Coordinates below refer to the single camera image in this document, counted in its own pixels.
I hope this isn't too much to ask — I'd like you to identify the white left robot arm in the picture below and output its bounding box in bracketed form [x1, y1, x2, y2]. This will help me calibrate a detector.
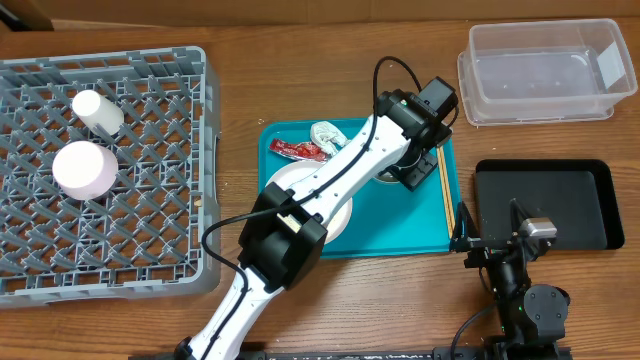
[173, 87, 459, 359]

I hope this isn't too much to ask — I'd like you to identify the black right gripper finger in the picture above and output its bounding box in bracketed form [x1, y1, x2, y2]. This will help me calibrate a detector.
[509, 198, 530, 234]
[449, 201, 479, 250]

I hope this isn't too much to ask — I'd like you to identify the crumpled white napkin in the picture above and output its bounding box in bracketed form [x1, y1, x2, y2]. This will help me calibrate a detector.
[310, 121, 350, 157]

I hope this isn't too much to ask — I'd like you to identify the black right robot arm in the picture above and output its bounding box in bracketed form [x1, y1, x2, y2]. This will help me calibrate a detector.
[449, 199, 571, 360]

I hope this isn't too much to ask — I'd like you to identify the white plastic cup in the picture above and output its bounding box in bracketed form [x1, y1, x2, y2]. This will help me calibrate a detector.
[71, 90, 124, 135]

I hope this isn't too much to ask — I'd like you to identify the grey dishwasher rack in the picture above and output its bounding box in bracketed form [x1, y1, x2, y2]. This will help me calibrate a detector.
[1, 46, 220, 308]

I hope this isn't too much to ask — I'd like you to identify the right wooden chopstick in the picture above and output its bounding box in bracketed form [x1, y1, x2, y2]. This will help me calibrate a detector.
[438, 144, 457, 236]

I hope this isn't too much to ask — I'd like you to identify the left wooden chopstick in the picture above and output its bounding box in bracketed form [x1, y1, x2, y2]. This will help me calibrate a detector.
[435, 145, 455, 239]

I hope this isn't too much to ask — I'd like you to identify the wooden chopstick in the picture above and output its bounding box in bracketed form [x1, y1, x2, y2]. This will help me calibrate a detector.
[438, 144, 457, 236]
[435, 145, 455, 239]

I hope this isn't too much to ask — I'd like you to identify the black plastic bin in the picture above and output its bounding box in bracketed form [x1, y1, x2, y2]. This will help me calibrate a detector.
[475, 159, 625, 250]

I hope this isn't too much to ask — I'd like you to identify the red snack wrapper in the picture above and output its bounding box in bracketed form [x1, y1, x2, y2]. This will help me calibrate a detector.
[269, 139, 330, 163]

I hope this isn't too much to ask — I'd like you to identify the clear plastic container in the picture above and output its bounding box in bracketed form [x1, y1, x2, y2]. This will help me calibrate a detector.
[457, 18, 639, 127]

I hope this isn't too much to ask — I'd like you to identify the grey-white small bowl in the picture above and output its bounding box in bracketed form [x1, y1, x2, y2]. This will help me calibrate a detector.
[375, 167, 400, 184]

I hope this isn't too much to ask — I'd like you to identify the pink plastic cup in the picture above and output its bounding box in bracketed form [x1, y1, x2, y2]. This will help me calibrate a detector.
[52, 141, 118, 201]

